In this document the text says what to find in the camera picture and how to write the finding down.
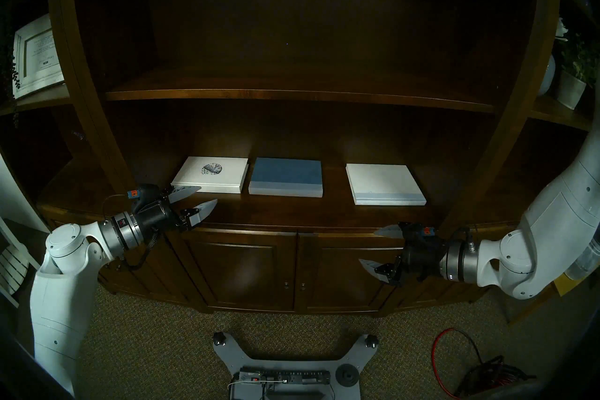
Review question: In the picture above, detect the white ceramic vase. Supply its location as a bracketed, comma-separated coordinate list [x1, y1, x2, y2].
[537, 55, 557, 97]

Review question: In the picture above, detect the white book round illustration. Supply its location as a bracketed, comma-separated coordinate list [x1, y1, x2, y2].
[171, 156, 249, 194]

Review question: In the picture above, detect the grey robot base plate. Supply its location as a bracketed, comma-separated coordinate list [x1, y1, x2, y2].
[212, 331, 380, 400]

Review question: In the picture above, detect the red cable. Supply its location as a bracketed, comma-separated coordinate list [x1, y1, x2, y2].
[431, 327, 484, 399]

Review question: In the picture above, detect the teal cover paperback book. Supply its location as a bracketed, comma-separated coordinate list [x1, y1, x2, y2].
[248, 157, 325, 198]

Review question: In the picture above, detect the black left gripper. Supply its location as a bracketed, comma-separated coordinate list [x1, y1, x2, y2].
[136, 186, 219, 236]

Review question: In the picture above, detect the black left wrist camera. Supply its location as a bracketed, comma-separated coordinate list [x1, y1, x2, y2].
[125, 183, 163, 206]

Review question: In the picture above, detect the white hardcover book blue spine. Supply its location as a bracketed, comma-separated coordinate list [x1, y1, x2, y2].
[345, 163, 428, 206]

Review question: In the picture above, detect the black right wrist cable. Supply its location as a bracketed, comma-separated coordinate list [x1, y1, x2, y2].
[452, 225, 480, 246]

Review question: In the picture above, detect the green plant white pot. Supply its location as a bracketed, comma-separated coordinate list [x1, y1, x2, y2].
[555, 31, 600, 110]

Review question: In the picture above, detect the dark trailing plant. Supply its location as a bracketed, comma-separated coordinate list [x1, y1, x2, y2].
[0, 36, 22, 128]

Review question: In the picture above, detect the dark wooden bookshelf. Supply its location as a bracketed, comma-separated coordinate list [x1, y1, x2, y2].
[0, 0, 600, 318]

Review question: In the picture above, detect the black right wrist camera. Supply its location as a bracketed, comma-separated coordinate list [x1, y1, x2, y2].
[409, 222, 440, 241]

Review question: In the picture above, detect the white framed certificate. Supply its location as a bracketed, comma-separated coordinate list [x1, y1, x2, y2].
[11, 13, 66, 100]

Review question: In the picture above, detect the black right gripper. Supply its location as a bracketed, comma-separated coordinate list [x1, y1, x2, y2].
[359, 224, 451, 286]

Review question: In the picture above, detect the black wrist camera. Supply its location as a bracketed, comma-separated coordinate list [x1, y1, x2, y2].
[409, 222, 440, 241]
[125, 183, 163, 206]

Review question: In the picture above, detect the black round base disc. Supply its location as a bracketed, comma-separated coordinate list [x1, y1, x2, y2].
[337, 365, 359, 387]

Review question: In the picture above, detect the white slatted chair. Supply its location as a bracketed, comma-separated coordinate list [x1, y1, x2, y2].
[0, 216, 43, 309]

